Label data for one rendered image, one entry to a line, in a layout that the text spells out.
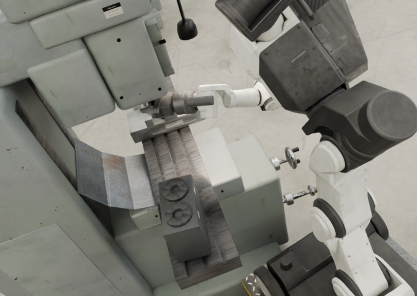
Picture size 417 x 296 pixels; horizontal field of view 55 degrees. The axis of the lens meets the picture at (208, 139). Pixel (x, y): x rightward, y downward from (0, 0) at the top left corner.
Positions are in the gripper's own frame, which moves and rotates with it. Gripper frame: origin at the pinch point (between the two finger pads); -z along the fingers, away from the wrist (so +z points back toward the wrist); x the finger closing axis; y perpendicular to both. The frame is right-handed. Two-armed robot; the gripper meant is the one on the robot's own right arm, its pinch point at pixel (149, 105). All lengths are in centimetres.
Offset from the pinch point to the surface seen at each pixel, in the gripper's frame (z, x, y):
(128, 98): -0.3, 11.2, -13.5
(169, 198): 12.2, 35.3, 10.6
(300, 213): 48, -30, 124
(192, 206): 20.5, 37.7, 12.0
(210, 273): 23, 50, 35
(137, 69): 6.0, 8.3, -22.9
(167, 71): 10.6, -2.7, -13.1
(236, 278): 17, 22, 103
